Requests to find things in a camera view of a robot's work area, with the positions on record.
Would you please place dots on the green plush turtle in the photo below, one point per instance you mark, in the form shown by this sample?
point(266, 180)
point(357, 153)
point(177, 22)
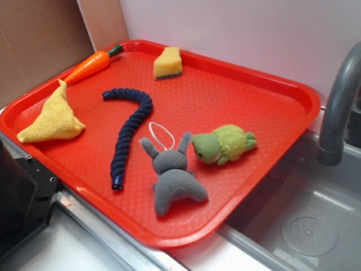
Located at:
point(224, 144)

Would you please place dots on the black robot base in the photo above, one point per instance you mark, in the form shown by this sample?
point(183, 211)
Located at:
point(28, 194)

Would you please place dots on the red plastic tray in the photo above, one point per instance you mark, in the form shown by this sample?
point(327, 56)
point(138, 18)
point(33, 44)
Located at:
point(208, 94)

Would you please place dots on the grey plush bunny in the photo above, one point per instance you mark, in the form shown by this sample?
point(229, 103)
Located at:
point(175, 182)

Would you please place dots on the yellow sponge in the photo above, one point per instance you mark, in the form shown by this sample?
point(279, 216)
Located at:
point(168, 64)

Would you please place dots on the orange toy carrot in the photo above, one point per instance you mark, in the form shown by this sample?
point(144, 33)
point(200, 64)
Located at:
point(93, 64)

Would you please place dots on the yellow knitted cloth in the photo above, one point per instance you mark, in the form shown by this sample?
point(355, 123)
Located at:
point(56, 120)

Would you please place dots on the grey sink basin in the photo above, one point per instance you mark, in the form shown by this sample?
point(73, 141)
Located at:
point(302, 215)

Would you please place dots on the grey faucet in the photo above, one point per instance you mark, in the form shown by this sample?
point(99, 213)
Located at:
point(341, 120)

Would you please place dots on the brown cardboard panel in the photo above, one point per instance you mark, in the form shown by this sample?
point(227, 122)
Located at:
point(39, 40)

